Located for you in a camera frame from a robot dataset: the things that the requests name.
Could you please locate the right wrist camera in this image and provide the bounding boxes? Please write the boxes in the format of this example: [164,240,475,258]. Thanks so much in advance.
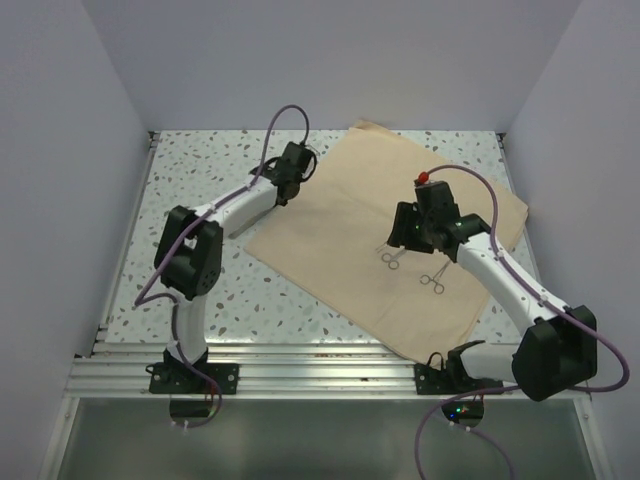
[414,171,430,187]

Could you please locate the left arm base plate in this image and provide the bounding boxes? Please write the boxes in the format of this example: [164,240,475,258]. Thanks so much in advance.
[145,351,240,395]

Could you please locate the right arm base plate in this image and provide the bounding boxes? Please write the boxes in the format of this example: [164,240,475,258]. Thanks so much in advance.
[413,352,504,395]

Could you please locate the steel scissors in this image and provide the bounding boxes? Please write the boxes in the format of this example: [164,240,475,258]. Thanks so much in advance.
[381,248,406,270]

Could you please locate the beige cloth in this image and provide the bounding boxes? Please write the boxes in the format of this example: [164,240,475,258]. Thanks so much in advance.
[246,121,528,362]

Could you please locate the metal tray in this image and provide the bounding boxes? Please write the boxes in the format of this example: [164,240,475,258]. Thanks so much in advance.
[226,211,270,239]

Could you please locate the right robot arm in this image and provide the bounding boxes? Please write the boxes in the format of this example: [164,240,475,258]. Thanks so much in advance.
[387,180,597,401]

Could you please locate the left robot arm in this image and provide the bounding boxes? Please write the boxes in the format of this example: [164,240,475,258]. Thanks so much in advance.
[154,142,318,393]

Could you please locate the aluminium rail frame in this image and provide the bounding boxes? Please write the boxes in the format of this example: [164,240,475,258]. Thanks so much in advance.
[42,130,611,479]

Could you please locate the steel forceps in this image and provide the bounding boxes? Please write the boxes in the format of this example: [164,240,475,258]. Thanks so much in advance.
[420,260,451,295]

